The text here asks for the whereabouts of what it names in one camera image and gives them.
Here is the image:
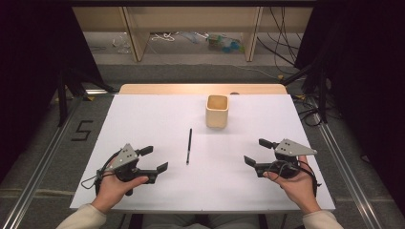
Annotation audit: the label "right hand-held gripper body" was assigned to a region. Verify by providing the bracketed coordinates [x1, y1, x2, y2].
[255, 138, 318, 179]

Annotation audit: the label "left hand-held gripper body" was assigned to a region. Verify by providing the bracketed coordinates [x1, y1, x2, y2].
[109, 143, 158, 185]

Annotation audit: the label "black pen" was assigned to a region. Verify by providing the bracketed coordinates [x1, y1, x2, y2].
[185, 128, 193, 166]

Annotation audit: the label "cream square pen holder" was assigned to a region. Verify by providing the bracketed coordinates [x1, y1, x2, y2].
[204, 94, 230, 130]

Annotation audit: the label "person's left hand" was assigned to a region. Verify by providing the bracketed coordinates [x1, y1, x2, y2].
[91, 173, 150, 215]

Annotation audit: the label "person's right hand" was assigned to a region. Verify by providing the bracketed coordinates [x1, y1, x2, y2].
[263, 155, 322, 216]

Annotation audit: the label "white table cover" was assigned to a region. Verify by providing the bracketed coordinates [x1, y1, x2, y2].
[70, 94, 336, 214]

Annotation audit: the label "black tripod stand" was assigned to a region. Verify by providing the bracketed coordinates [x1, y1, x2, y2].
[56, 67, 117, 128]
[281, 60, 330, 125]

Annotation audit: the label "person's lap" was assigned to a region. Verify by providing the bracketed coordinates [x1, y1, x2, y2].
[139, 213, 262, 229]

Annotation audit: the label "wooden table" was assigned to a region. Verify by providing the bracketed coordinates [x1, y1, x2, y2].
[118, 83, 288, 95]

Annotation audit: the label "black curtain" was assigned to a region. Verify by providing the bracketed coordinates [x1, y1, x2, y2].
[294, 0, 405, 220]
[0, 0, 103, 182]

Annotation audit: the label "clear plastic wrapper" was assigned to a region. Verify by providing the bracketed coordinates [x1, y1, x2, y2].
[111, 32, 133, 54]

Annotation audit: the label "clear plastic bottles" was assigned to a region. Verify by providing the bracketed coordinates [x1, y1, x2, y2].
[206, 32, 245, 54]

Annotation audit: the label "wooden shelf unit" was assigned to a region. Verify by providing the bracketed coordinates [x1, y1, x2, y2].
[72, 6, 314, 63]

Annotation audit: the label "left hand-held gripper cable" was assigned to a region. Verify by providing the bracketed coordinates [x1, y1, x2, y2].
[80, 152, 111, 196]

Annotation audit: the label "black floor cables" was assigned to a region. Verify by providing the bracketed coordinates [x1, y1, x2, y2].
[291, 94, 323, 128]

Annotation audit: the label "metal floor rail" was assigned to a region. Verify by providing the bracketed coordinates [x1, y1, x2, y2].
[0, 94, 84, 229]
[309, 94, 385, 229]

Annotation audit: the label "white floor cable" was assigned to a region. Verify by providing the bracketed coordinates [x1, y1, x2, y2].
[231, 64, 282, 80]

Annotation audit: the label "hanging black cables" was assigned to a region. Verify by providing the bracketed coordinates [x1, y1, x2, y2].
[256, 7, 304, 76]

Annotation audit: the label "white cord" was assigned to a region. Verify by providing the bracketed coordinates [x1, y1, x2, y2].
[150, 31, 177, 43]

